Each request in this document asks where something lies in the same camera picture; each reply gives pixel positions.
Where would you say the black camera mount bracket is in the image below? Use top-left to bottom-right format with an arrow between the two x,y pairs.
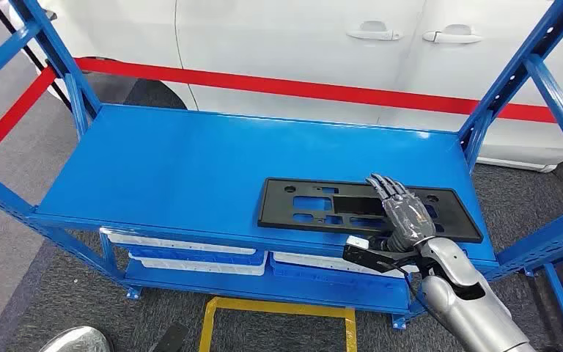
342,241 -> 421,274

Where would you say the black robot body part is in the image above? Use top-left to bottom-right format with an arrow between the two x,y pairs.
150,321 -> 190,352

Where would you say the black plastic plate part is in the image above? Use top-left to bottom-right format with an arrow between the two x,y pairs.
257,177 -> 485,244

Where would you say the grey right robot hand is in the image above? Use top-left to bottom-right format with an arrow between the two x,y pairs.
365,173 -> 436,252

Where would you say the chrome barrier stanchion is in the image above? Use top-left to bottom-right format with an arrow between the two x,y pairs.
38,326 -> 114,352

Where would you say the white car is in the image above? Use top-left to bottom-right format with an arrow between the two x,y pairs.
7,0 -> 563,173

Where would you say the blue steel shelf rack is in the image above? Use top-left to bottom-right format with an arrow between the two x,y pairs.
0,0 -> 563,331

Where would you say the white car door handle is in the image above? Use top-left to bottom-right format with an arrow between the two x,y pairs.
345,21 -> 405,42
422,24 -> 485,45

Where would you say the black car tyre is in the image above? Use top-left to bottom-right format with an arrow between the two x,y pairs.
84,58 -> 188,111

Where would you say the yellow floor tape square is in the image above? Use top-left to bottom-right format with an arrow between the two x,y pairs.
197,297 -> 358,352

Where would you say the red barrier belt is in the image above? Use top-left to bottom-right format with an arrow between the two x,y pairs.
0,65 -> 60,166
75,57 -> 563,128

